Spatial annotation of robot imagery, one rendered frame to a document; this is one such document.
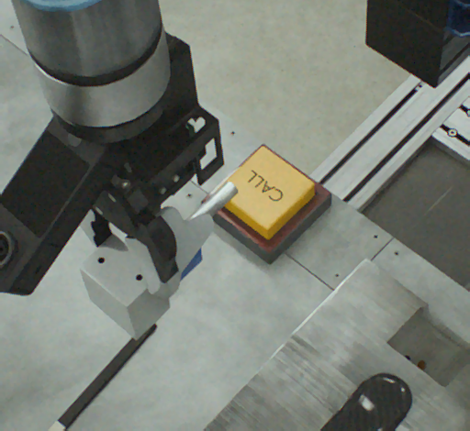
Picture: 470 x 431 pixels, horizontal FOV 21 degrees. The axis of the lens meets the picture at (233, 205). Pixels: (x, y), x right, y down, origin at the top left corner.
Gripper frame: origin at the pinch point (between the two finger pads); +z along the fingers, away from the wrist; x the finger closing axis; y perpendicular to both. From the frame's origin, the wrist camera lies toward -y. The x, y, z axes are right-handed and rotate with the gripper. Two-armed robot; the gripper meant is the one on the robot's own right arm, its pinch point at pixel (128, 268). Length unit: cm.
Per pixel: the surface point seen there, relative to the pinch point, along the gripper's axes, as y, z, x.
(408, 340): 12.0, 8.7, -16.1
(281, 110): 66, 95, 49
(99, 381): -4.6, 14.6, 1.5
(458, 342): 13.9, 7.5, -19.2
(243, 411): -0.8, 6.5, -11.4
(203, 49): 67, 95, 68
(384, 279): 13.7, 6.0, -12.3
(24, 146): 6.9, 15.1, 23.5
